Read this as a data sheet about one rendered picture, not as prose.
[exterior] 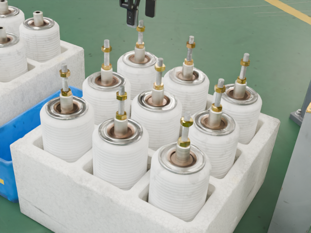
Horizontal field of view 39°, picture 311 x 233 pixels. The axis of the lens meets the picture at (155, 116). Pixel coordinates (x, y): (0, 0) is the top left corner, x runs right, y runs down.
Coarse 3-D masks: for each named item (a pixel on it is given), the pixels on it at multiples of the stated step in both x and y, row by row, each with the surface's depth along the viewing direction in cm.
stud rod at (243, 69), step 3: (246, 54) 80; (243, 57) 81; (246, 57) 80; (243, 60) 81; (246, 60) 81; (243, 66) 81; (243, 69) 82; (243, 72) 82; (240, 75) 83; (243, 75) 82; (240, 78) 83; (243, 78) 83
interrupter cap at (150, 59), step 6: (126, 54) 96; (132, 54) 96; (150, 54) 97; (126, 60) 94; (132, 60) 95; (144, 60) 95; (150, 60) 94; (156, 60) 95; (132, 66) 92; (138, 66) 92; (144, 66) 92; (150, 66) 93
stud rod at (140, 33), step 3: (141, 21) 90; (141, 24) 90; (141, 27) 90; (138, 33) 91; (141, 33) 91; (138, 36) 92; (141, 36) 91; (138, 39) 92; (141, 39) 92; (138, 42) 92; (141, 42) 92
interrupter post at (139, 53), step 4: (136, 48) 93; (144, 48) 93; (136, 52) 93; (140, 52) 93; (144, 52) 94; (136, 56) 94; (140, 56) 93; (144, 56) 94; (136, 60) 94; (140, 60) 94
